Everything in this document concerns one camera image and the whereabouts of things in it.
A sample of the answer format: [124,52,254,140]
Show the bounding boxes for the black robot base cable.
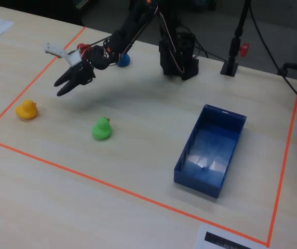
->
[194,41,228,62]

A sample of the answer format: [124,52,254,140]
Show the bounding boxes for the long black cable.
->
[249,4,297,107]

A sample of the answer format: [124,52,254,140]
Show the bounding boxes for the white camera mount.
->
[44,42,83,67]

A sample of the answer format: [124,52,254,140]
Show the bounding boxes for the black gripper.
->
[53,45,113,97]

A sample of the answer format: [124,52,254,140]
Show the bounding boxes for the red rubber duck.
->
[76,43,92,57]

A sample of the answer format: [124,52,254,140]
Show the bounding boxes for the green rubber duck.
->
[91,116,113,142]

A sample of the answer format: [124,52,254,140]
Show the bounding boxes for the yellow rubber duck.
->
[15,99,38,120]

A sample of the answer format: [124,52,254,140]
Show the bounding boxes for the blue plastic box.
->
[173,104,248,199]

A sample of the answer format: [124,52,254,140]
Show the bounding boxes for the white paper with black bar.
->
[193,223,269,249]

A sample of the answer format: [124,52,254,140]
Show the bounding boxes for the blue rubber duck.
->
[116,51,131,68]

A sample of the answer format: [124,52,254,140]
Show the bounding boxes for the orange tape border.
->
[0,26,297,248]

